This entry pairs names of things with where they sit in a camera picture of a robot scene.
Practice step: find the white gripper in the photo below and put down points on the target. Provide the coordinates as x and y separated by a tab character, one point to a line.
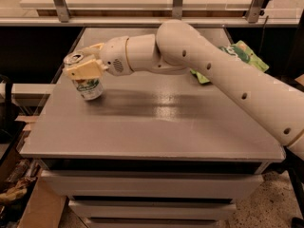
114	56

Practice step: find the green white 7up can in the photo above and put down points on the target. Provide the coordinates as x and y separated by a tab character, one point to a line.
89	89

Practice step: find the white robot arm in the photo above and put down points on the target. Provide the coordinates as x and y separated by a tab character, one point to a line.
175	47

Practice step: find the grey drawer cabinet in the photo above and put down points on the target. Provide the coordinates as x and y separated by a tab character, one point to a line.
153	151

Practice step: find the green chip bag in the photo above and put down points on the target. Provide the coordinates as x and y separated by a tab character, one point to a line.
243	52

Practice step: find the cardboard box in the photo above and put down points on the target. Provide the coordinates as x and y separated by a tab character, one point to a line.
44	208

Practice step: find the metal shelf rail frame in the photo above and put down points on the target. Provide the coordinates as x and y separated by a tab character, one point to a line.
102	13

